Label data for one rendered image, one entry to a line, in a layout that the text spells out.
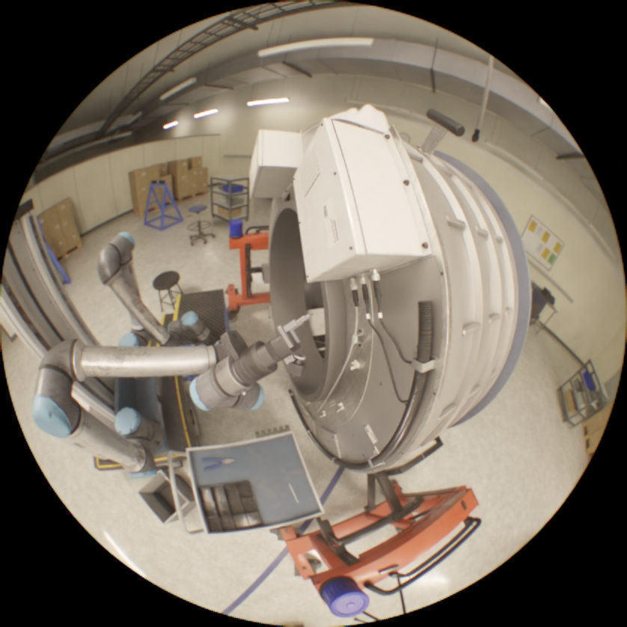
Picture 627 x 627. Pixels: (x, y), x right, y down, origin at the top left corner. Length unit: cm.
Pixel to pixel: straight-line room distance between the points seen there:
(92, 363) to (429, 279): 76
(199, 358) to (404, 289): 55
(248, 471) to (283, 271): 109
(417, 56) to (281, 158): 329
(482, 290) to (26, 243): 134
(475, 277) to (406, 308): 14
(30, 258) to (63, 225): 575
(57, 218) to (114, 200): 227
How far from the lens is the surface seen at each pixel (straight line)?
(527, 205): 627
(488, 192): 78
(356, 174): 31
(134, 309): 109
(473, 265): 41
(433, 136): 56
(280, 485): 109
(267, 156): 82
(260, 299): 227
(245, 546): 186
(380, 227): 28
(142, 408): 146
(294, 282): 129
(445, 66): 377
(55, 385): 64
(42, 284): 111
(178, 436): 159
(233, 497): 111
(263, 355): 43
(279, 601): 207
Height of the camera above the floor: 175
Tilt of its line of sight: 44 degrees down
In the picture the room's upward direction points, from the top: 13 degrees clockwise
